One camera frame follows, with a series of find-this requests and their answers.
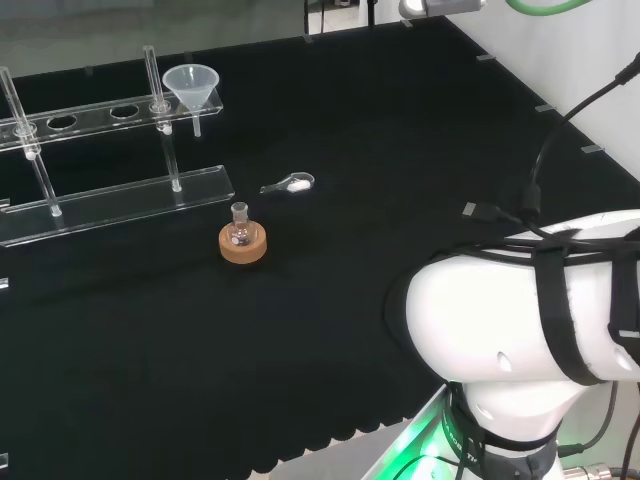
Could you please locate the small round-bottom glass flask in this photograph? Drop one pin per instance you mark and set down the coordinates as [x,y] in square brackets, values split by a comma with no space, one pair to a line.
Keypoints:
[240,232]

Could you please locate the translucent plastic funnel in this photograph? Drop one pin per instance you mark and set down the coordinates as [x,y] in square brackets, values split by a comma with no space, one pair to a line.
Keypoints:
[190,82]

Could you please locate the clear acrylic funnel stand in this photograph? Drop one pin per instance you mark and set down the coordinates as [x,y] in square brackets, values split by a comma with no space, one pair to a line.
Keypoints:
[125,200]

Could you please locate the black tripod leg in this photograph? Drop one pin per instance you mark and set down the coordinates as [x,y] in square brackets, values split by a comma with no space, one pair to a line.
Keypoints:
[371,11]

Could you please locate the glass weighing funnel with powder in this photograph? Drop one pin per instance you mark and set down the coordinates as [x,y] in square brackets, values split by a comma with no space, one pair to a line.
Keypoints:
[297,185]

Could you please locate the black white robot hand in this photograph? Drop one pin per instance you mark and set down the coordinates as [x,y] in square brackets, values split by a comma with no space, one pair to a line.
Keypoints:
[450,5]

